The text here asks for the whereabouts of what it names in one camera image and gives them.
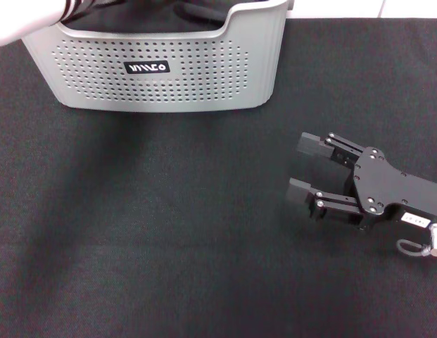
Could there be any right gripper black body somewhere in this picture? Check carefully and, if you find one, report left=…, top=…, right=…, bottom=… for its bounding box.
left=348, top=146, right=437, bottom=232

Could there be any black tablecloth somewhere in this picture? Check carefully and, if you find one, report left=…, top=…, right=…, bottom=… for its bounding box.
left=0, top=17, right=437, bottom=338

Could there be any grey perforated plastic storage box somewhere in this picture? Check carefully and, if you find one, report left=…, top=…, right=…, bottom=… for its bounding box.
left=20, top=0, right=289, bottom=113

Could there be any black cloth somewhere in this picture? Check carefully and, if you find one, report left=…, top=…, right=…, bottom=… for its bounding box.
left=59, top=0, right=236, bottom=35

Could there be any grey cable with metal plug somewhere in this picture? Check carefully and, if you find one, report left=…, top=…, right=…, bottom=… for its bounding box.
left=395, top=222, right=437, bottom=258

